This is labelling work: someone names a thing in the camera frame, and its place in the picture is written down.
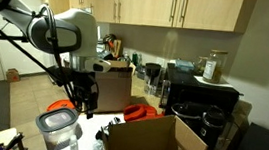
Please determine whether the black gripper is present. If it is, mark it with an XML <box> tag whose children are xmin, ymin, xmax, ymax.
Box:
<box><xmin>69</xmin><ymin>70</ymin><xmax>102</xmax><ymax>121</ymax></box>

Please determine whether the open cardboard box barcode label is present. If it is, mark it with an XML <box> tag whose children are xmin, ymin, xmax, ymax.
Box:
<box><xmin>89</xmin><ymin>57</ymin><xmax>137</xmax><ymax>117</ymax></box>

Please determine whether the open cardboard box plain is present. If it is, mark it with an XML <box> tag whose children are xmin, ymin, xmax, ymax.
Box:
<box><xmin>98</xmin><ymin>107</ymin><xmax>225</xmax><ymax>150</ymax></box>

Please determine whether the small cardboard floor box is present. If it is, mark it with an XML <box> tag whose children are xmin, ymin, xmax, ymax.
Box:
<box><xmin>4</xmin><ymin>67</ymin><xmax>22</xmax><ymax>84</ymax></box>

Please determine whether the orange bowl lid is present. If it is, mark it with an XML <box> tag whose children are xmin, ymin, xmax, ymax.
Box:
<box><xmin>45</xmin><ymin>96</ymin><xmax>78</xmax><ymax>116</ymax></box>

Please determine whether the black white pompom beanie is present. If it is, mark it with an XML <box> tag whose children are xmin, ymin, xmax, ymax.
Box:
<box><xmin>91</xmin><ymin>113</ymin><xmax>123</xmax><ymax>150</ymax></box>

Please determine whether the clear container grey lid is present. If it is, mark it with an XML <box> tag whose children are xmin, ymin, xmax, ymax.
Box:
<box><xmin>32</xmin><ymin>104</ymin><xmax>82</xmax><ymax>149</ymax></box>

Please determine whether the red cap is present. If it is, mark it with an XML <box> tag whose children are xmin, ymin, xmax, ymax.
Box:
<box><xmin>122</xmin><ymin>101</ymin><xmax>166</xmax><ymax>126</ymax></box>

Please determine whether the orange black kitchen tool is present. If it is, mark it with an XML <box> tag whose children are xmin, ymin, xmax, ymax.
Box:
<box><xmin>101</xmin><ymin>33</ymin><xmax>119</xmax><ymax>51</ymax></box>

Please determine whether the water filter pitcher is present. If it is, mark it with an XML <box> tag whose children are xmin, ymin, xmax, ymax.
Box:
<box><xmin>140</xmin><ymin>61</ymin><xmax>164</xmax><ymax>98</ymax></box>

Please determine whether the black coffee pot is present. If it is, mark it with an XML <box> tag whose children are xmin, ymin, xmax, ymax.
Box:
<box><xmin>168</xmin><ymin>100</ymin><xmax>207</xmax><ymax>134</ymax></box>

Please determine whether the blue lid food container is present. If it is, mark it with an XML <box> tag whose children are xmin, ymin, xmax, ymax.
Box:
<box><xmin>173</xmin><ymin>57</ymin><xmax>196</xmax><ymax>74</ymax></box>

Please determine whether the black microwave oven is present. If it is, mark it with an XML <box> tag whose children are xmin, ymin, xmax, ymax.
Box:
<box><xmin>158</xmin><ymin>65</ymin><xmax>243</xmax><ymax>123</ymax></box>

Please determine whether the clear glass container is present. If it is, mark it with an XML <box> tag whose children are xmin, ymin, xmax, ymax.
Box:
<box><xmin>192</xmin><ymin>54</ymin><xmax>209</xmax><ymax>77</ymax></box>

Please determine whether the black kettle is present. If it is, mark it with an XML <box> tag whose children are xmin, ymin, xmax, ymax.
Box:
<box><xmin>196</xmin><ymin>103</ymin><xmax>230</xmax><ymax>150</ymax></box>

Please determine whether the glass jar with label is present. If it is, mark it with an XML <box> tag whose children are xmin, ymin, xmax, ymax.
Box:
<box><xmin>201</xmin><ymin>47</ymin><xmax>230</xmax><ymax>86</ymax></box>

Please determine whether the white paper sheet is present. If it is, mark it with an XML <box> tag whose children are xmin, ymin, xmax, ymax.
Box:
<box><xmin>192</xmin><ymin>74</ymin><xmax>236</xmax><ymax>89</ymax></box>

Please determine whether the black camera cable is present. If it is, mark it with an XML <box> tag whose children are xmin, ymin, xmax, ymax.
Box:
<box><xmin>0</xmin><ymin>0</ymin><xmax>111</xmax><ymax>115</ymax></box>

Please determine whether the metal cabinet handle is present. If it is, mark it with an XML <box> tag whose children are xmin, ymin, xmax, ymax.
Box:
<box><xmin>168</xmin><ymin>0</ymin><xmax>180</xmax><ymax>24</ymax></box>
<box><xmin>115</xmin><ymin>0</ymin><xmax>124</xmax><ymax>22</ymax></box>
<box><xmin>178</xmin><ymin>0</ymin><xmax>191</xmax><ymax>29</ymax></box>
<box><xmin>111</xmin><ymin>0</ymin><xmax>119</xmax><ymax>21</ymax></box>

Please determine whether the wooden wall cabinet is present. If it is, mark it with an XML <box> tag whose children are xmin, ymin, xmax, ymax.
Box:
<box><xmin>33</xmin><ymin>0</ymin><xmax>259</xmax><ymax>40</ymax></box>

